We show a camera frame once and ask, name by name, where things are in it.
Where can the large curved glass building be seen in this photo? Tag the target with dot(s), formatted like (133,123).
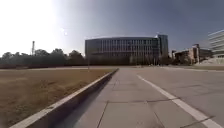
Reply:
(123,50)

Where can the row of trees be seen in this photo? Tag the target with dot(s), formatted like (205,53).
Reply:
(50,58)

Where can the tall mast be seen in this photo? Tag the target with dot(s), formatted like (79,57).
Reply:
(33,47)

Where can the grey concrete slab pavement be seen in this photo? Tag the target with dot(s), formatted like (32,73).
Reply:
(126,100)

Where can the low brown building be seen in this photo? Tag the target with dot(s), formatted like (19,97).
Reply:
(190,55)

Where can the dry grass field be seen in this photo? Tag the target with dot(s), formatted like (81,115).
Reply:
(33,90)

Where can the concrete kerb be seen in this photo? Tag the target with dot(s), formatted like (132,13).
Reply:
(60,108)

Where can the pale wide building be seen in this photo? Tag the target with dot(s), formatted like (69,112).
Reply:
(216,41)

